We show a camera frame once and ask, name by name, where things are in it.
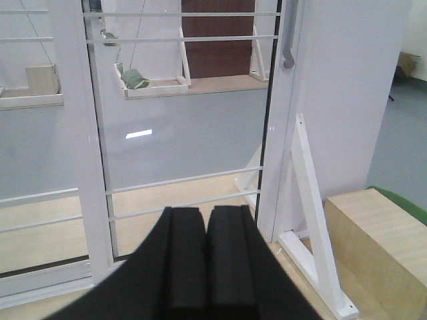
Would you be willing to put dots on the white triangular support brace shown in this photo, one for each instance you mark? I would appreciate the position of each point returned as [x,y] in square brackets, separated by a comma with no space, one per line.
[305,238]

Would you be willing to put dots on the white wooden base frame left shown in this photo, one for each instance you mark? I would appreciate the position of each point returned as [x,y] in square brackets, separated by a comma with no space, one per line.
[43,90]

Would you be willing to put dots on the white door jamb frame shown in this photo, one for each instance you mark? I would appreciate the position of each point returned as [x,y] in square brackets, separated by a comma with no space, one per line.
[347,55]

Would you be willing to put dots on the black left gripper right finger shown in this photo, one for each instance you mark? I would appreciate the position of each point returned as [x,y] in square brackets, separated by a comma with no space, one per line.
[245,279]

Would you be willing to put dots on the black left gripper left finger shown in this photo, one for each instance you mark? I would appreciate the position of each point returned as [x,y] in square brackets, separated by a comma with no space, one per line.
[162,279]

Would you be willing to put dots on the light wooden box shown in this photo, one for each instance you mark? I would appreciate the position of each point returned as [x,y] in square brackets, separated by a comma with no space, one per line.
[384,247]

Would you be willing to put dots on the white rear support brace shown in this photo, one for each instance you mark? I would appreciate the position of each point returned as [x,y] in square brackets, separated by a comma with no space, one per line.
[247,181]

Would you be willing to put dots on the green sandbag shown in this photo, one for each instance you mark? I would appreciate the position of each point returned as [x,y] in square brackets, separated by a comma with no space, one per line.
[133,79]

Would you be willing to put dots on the white framed transparent sliding door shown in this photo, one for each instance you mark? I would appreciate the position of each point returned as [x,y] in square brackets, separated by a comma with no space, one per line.
[180,149]

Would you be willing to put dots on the grey metal door handle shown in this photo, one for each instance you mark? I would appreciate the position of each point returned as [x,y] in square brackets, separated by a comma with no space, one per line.
[288,33]

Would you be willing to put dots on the white wooden base frame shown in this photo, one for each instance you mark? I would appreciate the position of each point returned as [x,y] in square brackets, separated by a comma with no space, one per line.
[178,85]
[43,90]

